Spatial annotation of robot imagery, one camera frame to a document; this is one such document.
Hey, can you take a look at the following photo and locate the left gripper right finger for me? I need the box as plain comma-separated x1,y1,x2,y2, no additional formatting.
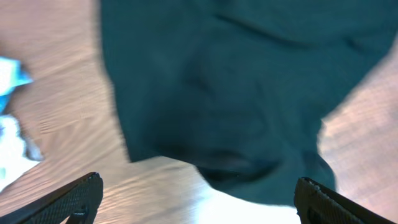
294,177,395,224

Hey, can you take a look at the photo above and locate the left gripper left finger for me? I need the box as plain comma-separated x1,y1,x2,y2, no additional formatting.
1,172,103,224

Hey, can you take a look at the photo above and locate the black t-shirt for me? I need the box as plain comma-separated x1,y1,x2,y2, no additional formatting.
99,0,397,206

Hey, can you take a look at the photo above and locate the white folded garment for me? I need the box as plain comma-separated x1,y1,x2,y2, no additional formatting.
1,115,44,192

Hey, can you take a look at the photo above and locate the light blue garment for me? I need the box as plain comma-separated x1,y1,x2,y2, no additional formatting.
1,57,33,113

